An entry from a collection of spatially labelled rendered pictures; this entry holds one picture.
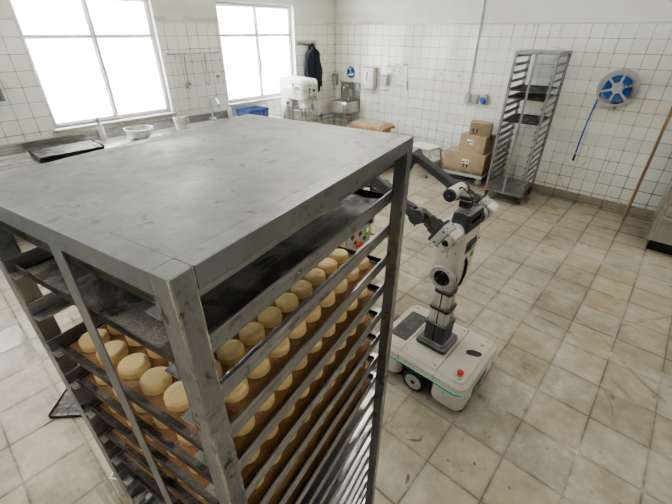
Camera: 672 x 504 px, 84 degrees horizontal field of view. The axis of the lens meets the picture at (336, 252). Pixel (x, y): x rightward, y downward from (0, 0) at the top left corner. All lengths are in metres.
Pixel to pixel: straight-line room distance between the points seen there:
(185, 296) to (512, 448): 2.32
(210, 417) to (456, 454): 2.03
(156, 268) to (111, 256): 0.06
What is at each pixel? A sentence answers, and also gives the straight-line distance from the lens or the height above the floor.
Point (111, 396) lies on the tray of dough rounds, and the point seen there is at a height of 1.40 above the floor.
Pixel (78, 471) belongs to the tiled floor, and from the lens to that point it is 2.67.
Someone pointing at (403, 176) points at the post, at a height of 1.74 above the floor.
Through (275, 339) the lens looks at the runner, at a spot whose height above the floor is 1.59.
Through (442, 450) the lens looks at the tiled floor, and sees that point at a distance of 2.43.
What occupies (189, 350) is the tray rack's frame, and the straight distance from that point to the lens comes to 0.43.
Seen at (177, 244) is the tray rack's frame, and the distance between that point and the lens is 0.43.
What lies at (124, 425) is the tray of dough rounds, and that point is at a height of 1.31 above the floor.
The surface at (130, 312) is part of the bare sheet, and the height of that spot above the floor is 1.67.
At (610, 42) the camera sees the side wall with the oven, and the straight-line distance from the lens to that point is 5.87.
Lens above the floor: 2.02
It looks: 31 degrees down
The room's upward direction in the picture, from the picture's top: straight up
